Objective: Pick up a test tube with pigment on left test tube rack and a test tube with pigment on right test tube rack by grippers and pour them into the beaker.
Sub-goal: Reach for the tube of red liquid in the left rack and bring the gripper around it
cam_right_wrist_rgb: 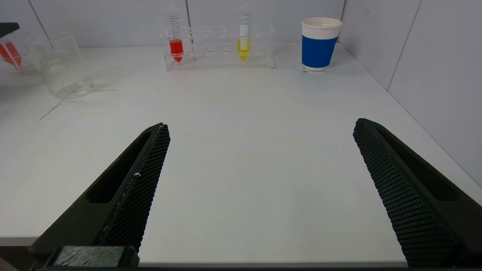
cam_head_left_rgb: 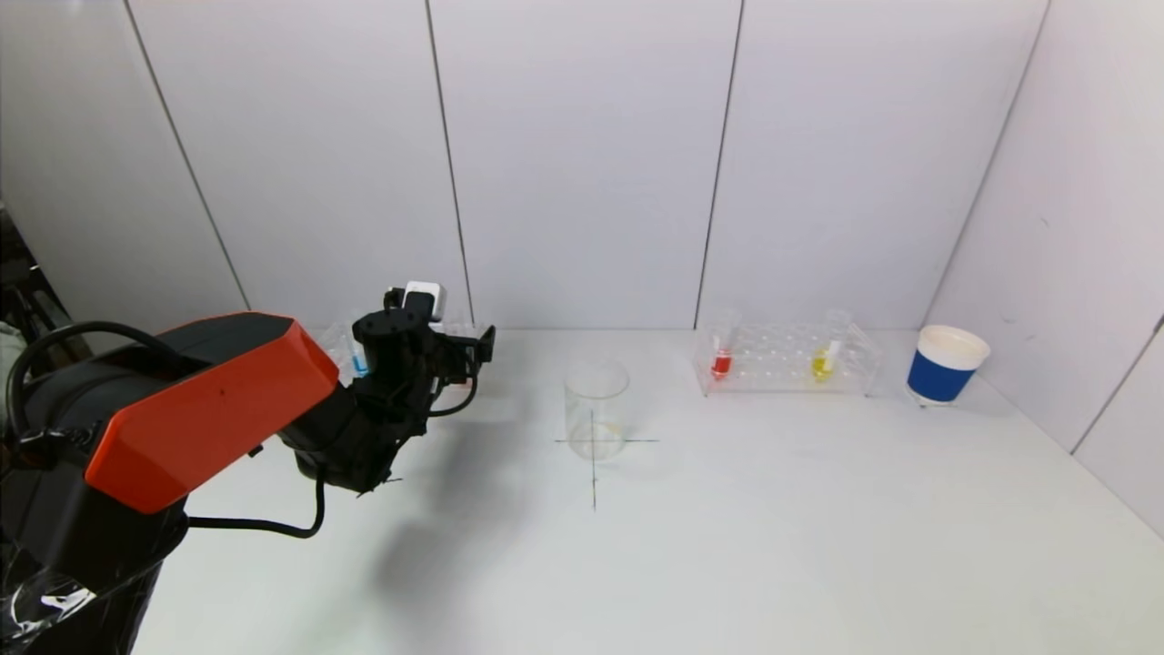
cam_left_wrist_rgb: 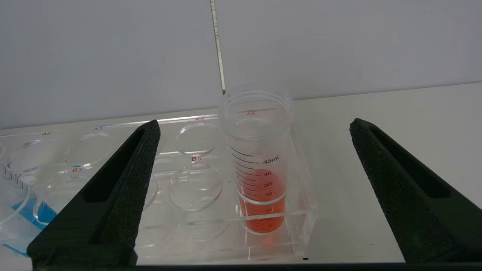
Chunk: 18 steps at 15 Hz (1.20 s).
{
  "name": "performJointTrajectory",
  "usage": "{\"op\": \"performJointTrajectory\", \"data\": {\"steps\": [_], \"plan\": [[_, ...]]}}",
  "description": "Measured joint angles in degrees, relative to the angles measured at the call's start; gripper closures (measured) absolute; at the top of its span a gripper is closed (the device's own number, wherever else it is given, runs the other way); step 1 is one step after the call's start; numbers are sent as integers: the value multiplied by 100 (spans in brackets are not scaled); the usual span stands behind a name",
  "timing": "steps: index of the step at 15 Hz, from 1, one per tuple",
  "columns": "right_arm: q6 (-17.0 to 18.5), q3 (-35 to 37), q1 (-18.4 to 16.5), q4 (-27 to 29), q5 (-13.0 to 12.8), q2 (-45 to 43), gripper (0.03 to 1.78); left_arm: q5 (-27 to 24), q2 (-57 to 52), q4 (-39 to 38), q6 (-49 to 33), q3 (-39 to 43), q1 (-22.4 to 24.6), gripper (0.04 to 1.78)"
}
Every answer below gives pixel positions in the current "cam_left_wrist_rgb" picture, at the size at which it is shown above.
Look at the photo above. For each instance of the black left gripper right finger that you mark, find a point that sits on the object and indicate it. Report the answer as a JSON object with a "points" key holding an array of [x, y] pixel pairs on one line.
{"points": [[421, 210]]}

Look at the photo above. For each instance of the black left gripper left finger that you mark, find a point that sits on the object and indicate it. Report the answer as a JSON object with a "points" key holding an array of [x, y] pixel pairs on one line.
{"points": [[109, 203]]}

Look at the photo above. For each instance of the clear graduated plastic test tube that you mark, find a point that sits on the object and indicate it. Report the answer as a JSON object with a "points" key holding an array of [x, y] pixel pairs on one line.
{"points": [[260, 205]]}

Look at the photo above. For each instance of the test tube with blue liquid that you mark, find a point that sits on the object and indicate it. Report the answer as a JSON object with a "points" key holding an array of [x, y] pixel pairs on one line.
{"points": [[26, 212]]}

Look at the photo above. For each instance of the clear acrylic test tube rack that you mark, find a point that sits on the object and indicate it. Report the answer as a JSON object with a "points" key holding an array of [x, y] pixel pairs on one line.
{"points": [[196, 184]]}

